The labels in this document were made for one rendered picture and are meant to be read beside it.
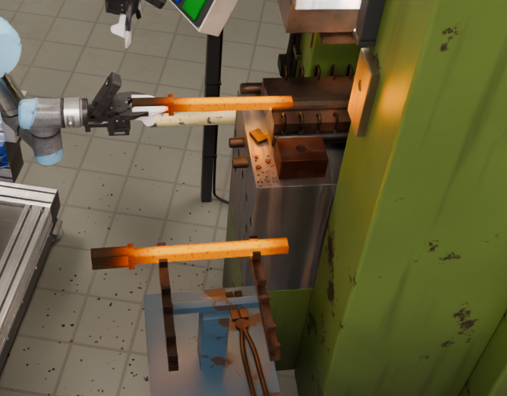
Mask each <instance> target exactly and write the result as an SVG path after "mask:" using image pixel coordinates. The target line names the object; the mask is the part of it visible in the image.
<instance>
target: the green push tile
mask: <svg viewBox="0 0 507 396"><path fill-rule="evenodd" d="M206 1H207V0H185V2H184V4H183V6H182V8H183V9H184V10H185V11H186V12H187V13H188V14H189V15H190V16H191V17H192V19H193V20H195V21H197V18H198V16H199V15H200V12H201V10H202V9H203V8H204V5H205V3H206Z"/></svg>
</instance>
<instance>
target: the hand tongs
mask: <svg viewBox="0 0 507 396"><path fill-rule="evenodd" d="M234 295H235V297H243V294H242V291H241V290H240V291H235V292H234ZM234 295H233V292H232V291H229V292H226V297H227V298H234ZM238 310H239V314H240V317H241V318H239V314H238V311H237V309H236V310H230V316H231V319H232V321H236V324H235V327H236V329H237V330H238V331H240V347H241V356H242V361H243V364H244V370H245V373H246V376H247V380H248V385H249V390H250V393H251V396H256V394H255V388H254V385H253V382H252V376H251V373H250V369H249V366H248V359H247V356H246V351H245V345H244V336H245V337H246V339H247V341H248V343H249V346H250V347H251V350H252V354H253V357H254V359H255V365H256V368H257V371H258V374H259V379H260V383H261V386H262V389H263V394H264V396H269V393H268V390H267V387H266V381H265V379H264V375H263V370H262V367H261V364H260V361H259V356H258V354H257V351H256V348H255V345H254V343H253V341H252V338H251V336H250V335H249V333H248V331H247V328H248V322H247V319H248V312H247V309H246V308H245V309H238Z"/></svg>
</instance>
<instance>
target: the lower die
mask: <svg viewBox="0 0 507 396"><path fill-rule="evenodd" d="M300 79H301V77H290V78H287V81H285V78H263V81H262V89H261V96H292V97H333V96H350V95H351V90H352V86H353V82H354V79H355V76H354V75H353V76H352V79H349V76H337V77H336V80H333V76H320V79H319V80H317V77H303V81H301V80H300ZM347 108H348V104H335V105H309V106H285V107H271V109H270V110H263V111H264V115H265V113H266V115H265V119H266V125H267V129H268V133H269V136H270V143H271V146H275V145H274V143H273V135H274V134H281V132H282V131H283V125H284V118H281V115H282V113H283V112H284V113H285V114H286V118H287V125H286V133H299V130H300V126H301V117H299V113H300V112H302V113H303V116H304V125H303V132H316V129H317V128H318V117H317V116H316V113H317V112H320V113H321V129H320V130H321V132H326V131H333V129H334V128H335V124H336V117H335V116H333V113H334V112H335V111H337V112H338V115H339V124H338V128H337V130H338V131H347V130H349V129H350V125H351V118H350V116H349V113H348V110H347Z"/></svg>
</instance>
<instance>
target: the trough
mask: <svg viewBox="0 0 507 396"><path fill-rule="evenodd" d="M350 97H351V96H333V97H292V101H293V106H309V105H349V100H350Z"/></svg>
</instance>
